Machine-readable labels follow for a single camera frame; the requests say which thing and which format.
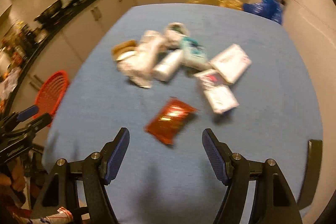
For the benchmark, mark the yellow plastic bag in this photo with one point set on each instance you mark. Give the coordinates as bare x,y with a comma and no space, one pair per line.
231,4

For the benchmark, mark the red snack bag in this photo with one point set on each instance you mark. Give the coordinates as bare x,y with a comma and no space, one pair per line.
169,120

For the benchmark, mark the blue plastic bag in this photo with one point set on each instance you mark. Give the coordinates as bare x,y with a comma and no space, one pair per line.
269,9

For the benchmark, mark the small white bottle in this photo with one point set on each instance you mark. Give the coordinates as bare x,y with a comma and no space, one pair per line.
168,66

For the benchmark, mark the white dark medicine box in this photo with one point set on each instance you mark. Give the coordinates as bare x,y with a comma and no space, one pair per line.
218,94

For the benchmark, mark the black wok with handle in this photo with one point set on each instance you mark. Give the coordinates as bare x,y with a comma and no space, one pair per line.
49,12

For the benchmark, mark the brown square paper bowl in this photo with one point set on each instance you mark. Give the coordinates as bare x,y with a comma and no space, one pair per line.
123,47

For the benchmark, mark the teal white tube package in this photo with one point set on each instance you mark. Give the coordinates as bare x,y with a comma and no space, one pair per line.
194,54

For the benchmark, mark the white plastic wrapper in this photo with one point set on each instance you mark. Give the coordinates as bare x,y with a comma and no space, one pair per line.
139,66

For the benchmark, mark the blue table cloth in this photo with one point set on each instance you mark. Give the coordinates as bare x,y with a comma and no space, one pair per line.
277,115

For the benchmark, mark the white green wrapper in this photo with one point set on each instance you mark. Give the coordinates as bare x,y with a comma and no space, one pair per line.
174,32

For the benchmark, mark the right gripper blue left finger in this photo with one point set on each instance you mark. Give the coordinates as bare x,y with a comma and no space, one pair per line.
113,154

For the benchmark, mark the red plastic mesh basket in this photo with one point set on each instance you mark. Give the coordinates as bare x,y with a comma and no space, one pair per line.
51,93

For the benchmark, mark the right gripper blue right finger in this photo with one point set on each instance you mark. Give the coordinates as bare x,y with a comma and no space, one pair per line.
218,154

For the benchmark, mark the left hand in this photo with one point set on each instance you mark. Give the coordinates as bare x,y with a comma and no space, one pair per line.
13,183

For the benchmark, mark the white medicine box large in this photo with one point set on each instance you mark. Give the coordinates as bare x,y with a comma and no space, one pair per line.
231,63

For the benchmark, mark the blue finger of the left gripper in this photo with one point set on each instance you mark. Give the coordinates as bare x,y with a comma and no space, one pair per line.
39,123
27,113

